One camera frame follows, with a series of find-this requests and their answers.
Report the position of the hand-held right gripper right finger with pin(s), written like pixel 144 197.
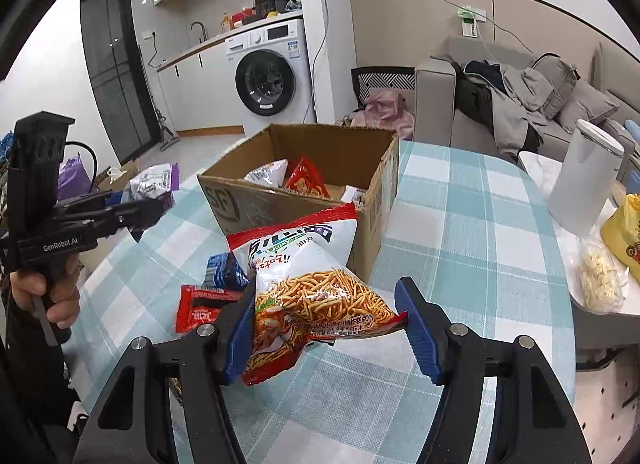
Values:
pixel 422 339

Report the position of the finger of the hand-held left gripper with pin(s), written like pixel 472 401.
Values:
pixel 145 214
pixel 114 199

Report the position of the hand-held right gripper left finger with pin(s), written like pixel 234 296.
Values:
pixel 236 349

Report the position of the purple white snack packet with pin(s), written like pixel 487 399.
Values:
pixel 155 182

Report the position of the large red snack packet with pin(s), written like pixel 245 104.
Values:
pixel 200 313

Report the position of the blue snack packet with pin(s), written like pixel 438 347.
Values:
pixel 222 271

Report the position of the white orange noodle snack packet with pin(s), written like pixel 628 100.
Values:
pixel 320 294
pixel 265 174

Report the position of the brown cardboard box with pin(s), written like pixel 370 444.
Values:
pixel 375 224

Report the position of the red noodle snack packet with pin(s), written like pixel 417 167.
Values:
pixel 305 179

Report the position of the person's left forearm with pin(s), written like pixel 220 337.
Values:
pixel 30 384

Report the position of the clear bag of snacks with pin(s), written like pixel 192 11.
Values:
pixel 600 279

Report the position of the person's left hand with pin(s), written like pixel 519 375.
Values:
pixel 65 296

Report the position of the cat-print cardboard box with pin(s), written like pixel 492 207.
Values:
pixel 125 184

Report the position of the purple bag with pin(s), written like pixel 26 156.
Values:
pixel 72 179

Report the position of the stick vacuum cleaner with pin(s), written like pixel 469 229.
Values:
pixel 167 134

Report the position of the blue shoes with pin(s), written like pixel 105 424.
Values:
pixel 6 144

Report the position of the teal white checkered tablecloth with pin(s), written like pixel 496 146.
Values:
pixel 450 224

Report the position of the dark glass door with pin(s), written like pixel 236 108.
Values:
pixel 115 69

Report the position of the white counter cabinets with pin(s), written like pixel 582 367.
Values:
pixel 200 89

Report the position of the kitchen faucet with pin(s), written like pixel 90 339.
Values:
pixel 197 27

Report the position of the yellow bottle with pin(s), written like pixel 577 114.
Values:
pixel 227 23

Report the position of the white washing machine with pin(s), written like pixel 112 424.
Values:
pixel 265 39

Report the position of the white cylindrical container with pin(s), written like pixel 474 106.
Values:
pixel 580 184

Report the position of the red box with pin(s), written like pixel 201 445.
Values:
pixel 244 16

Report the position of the yellow plastic bag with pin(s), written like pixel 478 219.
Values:
pixel 625 234

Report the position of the pink bag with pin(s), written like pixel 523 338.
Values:
pixel 385 114

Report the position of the grey sofa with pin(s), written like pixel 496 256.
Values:
pixel 435 109

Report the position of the black clothes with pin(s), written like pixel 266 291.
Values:
pixel 475 99

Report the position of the black pressure cooker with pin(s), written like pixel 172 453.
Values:
pixel 272 3

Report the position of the grey jacket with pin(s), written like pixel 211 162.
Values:
pixel 512 104

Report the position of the black white patterned chair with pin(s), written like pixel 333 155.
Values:
pixel 382 79

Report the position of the grey pillow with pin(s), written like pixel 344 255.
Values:
pixel 555 79
pixel 587 105

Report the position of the light blue pillow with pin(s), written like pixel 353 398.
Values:
pixel 632 130

